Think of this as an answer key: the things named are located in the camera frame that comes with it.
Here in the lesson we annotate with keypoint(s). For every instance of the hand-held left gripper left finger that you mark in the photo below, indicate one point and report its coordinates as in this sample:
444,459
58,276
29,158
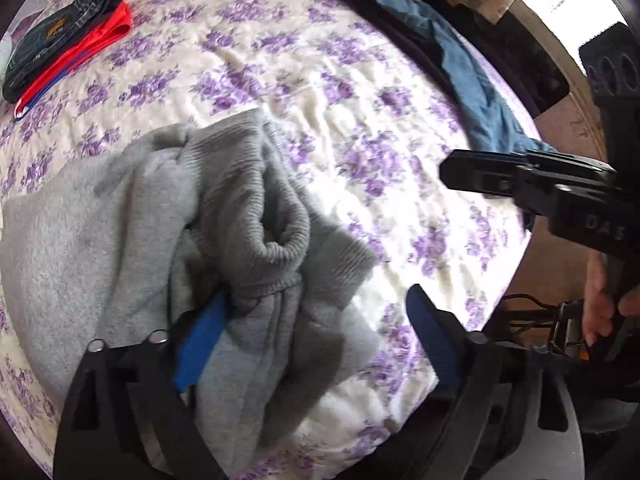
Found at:
200,345

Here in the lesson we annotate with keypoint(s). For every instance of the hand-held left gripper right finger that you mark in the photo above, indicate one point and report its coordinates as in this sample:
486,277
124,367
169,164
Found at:
435,335

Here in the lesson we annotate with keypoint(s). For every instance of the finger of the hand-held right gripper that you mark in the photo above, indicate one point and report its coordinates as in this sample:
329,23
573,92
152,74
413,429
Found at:
475,175

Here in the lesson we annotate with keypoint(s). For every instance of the grey knitted sweater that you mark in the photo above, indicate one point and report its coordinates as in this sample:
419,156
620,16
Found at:
125,220

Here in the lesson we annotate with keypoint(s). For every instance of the black pants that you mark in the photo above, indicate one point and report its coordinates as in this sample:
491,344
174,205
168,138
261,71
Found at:
380,5

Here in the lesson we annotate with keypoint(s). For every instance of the person's right hand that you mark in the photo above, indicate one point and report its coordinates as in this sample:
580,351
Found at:
597,285

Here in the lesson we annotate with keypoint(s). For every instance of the light blue jeans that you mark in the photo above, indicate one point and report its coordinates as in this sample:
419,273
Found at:
465,75

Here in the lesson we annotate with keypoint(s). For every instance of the purple floral bed sheet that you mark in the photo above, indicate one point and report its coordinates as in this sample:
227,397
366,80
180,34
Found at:
325,110

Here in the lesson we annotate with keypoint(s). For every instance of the folded red garment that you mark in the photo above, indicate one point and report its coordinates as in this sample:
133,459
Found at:
85,45

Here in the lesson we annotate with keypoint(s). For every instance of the folded dark denim jeans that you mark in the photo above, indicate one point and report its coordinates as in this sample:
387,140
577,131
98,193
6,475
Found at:
65,25

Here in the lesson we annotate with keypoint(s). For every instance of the black bed frame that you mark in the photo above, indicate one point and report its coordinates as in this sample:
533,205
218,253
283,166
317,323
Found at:
540,75

